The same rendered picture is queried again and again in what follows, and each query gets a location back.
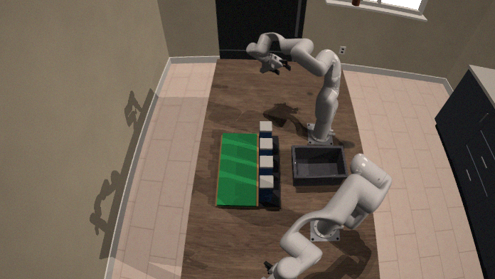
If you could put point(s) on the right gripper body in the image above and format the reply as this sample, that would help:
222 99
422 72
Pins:
275 61

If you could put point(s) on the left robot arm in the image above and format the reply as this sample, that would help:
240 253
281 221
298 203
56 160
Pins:
357 190

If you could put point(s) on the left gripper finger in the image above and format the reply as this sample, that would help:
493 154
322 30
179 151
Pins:
267 265

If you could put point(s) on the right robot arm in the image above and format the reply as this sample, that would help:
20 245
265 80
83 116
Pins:
325 64

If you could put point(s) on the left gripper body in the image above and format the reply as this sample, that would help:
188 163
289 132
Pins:
272 269

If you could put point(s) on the grey crate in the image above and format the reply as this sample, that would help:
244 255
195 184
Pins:
314 162

